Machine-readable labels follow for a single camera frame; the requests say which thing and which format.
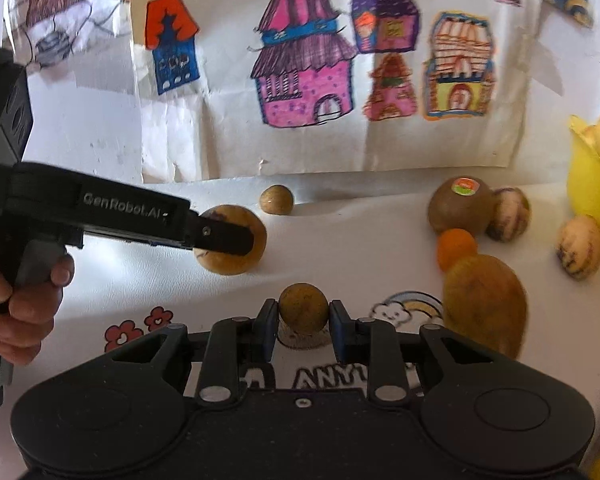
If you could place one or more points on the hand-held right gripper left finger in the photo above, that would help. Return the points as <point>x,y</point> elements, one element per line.
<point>268,332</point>

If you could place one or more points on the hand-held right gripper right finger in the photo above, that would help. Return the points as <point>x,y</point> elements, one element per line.
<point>337,332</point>

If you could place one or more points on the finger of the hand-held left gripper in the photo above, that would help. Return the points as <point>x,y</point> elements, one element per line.
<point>225,237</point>

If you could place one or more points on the round yellow-brown fruit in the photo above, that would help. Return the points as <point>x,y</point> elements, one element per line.
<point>230,264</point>

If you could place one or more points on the small round tan fruit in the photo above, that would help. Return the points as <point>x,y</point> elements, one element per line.
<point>303,307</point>

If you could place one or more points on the pale purple-striped pepino melon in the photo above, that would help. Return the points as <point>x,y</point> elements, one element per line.
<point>511,215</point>

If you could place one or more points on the yellow purple-striped pepino melon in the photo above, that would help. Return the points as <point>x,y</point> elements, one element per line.
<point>580,247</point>

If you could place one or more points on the yellow plastic bowl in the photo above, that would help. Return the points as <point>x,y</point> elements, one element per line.
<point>592,190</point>

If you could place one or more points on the person's left hand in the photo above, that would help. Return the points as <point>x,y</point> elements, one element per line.
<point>30,310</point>

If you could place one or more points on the small brown round fruit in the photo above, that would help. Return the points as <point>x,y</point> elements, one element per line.
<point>276,200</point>

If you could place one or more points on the small orange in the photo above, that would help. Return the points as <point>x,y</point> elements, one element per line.
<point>455,247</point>

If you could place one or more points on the large yellow-brown fruit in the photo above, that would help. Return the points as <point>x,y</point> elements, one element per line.
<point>482,305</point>

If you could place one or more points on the kiwi with sticker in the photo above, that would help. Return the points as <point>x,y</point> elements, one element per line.
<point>455,210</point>

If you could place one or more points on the crumpled drawing paper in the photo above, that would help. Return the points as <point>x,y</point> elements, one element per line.
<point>65,5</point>

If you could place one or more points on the house drawings wall poster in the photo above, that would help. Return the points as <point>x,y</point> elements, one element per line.
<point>290,150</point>

